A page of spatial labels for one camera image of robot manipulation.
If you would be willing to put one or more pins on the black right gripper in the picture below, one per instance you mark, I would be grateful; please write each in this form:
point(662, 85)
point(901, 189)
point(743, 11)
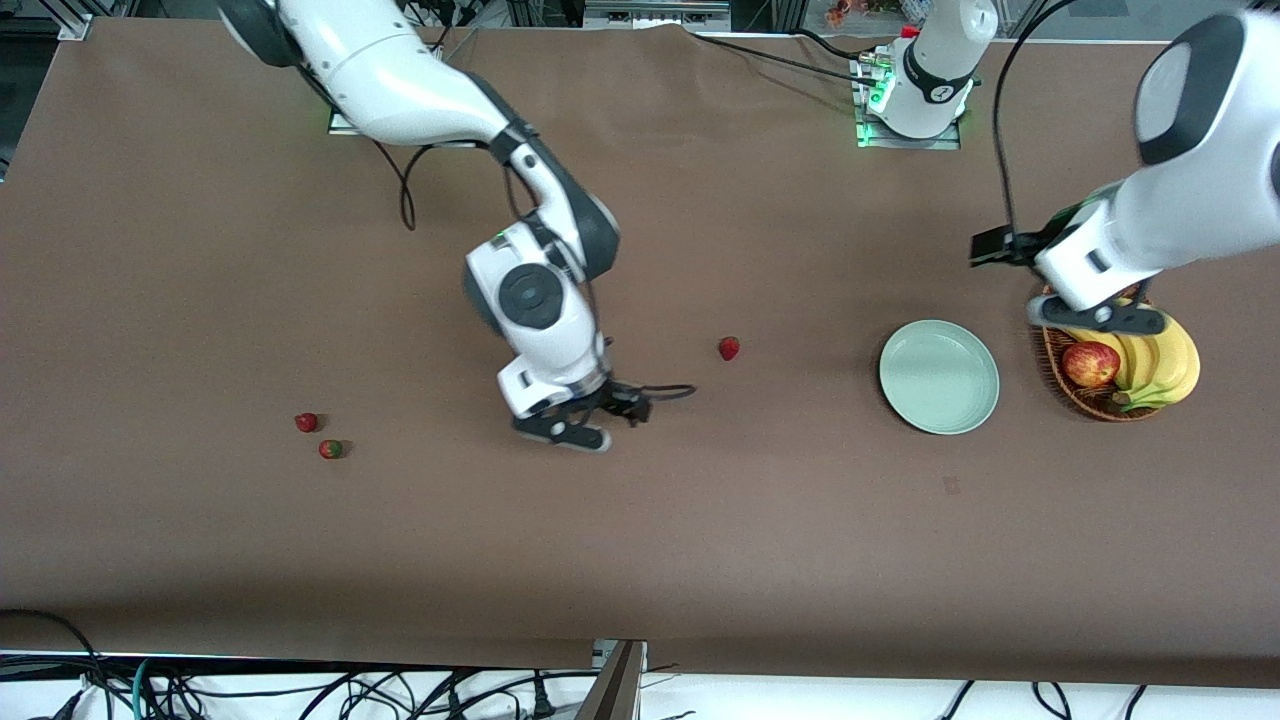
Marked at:
point(612, 397)

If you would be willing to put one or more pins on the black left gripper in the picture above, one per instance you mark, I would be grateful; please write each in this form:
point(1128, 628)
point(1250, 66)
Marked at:
point(1012, 248)

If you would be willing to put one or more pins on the red strawberry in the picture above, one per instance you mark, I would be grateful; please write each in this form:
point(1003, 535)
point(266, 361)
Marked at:
point(330, 449)
point(729, 348)
point(306, 422)

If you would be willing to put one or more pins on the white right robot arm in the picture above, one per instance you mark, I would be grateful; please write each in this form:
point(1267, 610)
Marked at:
point(400, 90)

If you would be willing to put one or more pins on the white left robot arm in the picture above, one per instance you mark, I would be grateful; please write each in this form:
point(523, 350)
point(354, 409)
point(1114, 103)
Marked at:
point(1180, 220)

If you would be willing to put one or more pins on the pale green round plate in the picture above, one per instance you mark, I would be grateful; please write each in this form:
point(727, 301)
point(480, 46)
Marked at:
point(939, 377)

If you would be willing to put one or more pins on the red apple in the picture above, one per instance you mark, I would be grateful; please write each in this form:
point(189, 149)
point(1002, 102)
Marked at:
point(1090, 364)

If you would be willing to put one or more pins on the brown wicker basket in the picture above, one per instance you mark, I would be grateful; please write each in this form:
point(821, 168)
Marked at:
point(1080, 400)

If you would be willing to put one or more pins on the brown table cover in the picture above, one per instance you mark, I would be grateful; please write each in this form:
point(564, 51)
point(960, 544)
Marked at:
point(800, 550)

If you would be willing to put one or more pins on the orange background object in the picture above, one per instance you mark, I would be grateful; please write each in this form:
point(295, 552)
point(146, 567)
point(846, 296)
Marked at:
point(850, 12)

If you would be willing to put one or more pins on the aluminium profile post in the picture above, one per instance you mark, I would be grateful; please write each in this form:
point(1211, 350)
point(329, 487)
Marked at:
point(612, 685)

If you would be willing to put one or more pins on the silver aluminium rail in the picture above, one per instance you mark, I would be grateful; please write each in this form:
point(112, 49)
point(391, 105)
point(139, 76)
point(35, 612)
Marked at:
point(655, 15)

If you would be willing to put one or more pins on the silver corner bracket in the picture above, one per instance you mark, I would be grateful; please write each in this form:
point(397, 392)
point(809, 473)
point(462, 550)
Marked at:
point(75, 27)

